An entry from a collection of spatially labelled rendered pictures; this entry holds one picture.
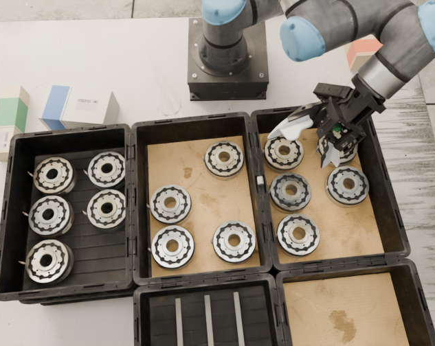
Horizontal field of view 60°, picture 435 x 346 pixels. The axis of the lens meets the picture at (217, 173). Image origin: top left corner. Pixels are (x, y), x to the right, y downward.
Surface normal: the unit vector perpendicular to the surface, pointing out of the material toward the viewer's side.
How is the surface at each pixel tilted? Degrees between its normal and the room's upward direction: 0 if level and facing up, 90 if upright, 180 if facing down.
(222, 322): 0
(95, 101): 0
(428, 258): 0
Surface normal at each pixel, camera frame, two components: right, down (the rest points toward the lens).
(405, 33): -0.72, -0.02
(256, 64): 0.00, -0.35
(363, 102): -0.83, -0.38
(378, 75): -0.55, 0.23
